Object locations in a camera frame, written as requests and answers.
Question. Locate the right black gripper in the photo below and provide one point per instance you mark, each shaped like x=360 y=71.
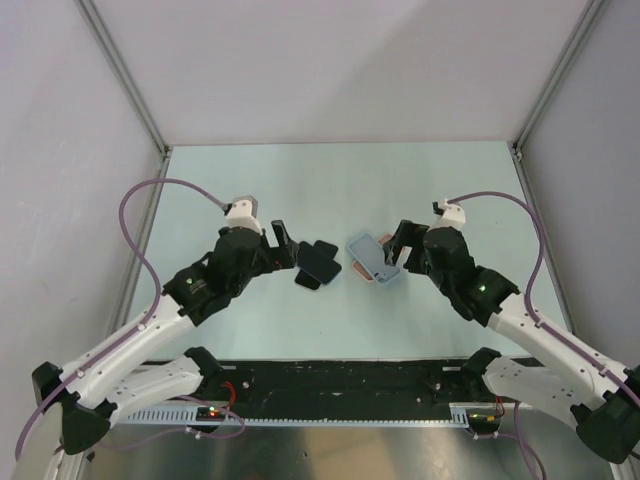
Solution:
x=407 y=234

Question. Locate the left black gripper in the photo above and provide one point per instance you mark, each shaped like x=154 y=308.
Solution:
x=280 y=256

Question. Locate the light blue phone case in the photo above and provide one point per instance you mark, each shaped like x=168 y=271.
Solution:
x=374 y=261

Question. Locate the blue smartphone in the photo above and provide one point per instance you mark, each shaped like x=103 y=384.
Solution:
x=318 y=261

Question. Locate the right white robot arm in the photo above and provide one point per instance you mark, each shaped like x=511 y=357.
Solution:
x=593 y=394

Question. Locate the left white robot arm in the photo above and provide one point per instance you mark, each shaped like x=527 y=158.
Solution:
x=102 y=387

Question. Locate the pink phone case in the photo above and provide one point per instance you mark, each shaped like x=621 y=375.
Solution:
x=367 y=262

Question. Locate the black white-edged smartphone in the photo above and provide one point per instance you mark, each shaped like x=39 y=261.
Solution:
x=304 y=280

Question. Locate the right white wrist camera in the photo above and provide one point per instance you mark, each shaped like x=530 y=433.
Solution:
x=448 y=215

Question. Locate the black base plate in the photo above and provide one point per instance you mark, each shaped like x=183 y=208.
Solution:
x=332 y=386

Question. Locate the white slotted cable duct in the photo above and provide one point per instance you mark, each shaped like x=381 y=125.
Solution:
x=179 y=414

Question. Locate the left aluminium frame post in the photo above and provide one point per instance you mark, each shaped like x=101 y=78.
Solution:
x=116 y=61

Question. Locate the aluminium frame post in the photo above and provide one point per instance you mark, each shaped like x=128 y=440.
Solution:
x=578 y=38
x=116 y=61

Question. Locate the right aluminium frame post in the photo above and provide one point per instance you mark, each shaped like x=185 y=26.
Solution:
x=578 y=38

